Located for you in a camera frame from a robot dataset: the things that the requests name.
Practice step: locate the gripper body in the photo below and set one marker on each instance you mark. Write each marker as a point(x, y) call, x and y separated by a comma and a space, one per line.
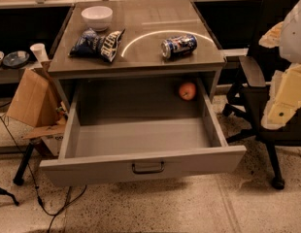
point(294, 36)

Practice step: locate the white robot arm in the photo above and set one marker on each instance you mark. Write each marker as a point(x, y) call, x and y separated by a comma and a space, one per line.
point(286, 35)

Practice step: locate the red apple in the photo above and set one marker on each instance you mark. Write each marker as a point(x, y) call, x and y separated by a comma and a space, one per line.
point(187, 91)

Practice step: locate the grey cabinet with counter top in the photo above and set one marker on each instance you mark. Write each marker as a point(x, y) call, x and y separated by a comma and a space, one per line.
point(145, 23)

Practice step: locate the grey open drawer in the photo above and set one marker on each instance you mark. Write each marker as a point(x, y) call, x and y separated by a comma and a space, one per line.
point(115, 123)

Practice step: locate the black office chair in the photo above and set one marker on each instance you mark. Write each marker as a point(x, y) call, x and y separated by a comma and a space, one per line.
point(250, 89)

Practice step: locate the blue soda can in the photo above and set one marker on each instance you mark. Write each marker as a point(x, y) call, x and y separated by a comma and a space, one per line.
point(178, 45)

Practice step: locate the blue chip bag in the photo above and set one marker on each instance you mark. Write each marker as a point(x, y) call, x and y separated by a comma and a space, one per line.
point(91, 44)

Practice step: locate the white bowl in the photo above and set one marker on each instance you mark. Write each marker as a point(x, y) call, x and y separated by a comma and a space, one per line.
point(98, 18)

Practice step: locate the brown cardboard box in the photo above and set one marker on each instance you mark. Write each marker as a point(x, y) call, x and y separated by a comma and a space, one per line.
point(37, 104)

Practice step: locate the white paper cup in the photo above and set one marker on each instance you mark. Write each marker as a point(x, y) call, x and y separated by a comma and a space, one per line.
point(39, 51)

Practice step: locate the dark round plate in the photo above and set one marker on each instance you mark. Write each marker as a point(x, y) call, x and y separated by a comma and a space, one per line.
point(16, 59)

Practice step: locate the black tripod leg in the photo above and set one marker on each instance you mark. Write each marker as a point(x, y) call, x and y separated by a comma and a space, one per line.
point(33, 143)

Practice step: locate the dark drawer handle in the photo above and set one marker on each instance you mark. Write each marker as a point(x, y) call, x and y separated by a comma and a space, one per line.
point(148, 168)

